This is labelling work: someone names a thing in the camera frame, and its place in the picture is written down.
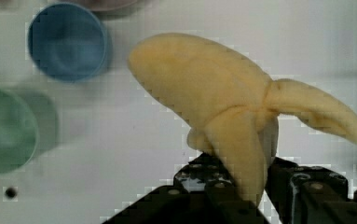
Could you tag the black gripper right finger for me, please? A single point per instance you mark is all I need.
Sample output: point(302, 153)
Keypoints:
point(310, 195)

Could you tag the grey round plate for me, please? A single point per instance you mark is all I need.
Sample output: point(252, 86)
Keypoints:
point(103, 5)

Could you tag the yellow plush banana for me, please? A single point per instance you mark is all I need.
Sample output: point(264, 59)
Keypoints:
point(231, 105)

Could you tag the blue bowl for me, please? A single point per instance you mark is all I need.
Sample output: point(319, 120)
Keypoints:
point(68, 43)

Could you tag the green mug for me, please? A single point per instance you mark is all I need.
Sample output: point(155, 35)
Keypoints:
point(28, 127)

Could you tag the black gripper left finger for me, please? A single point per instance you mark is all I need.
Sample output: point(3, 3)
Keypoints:
point(202, 192)

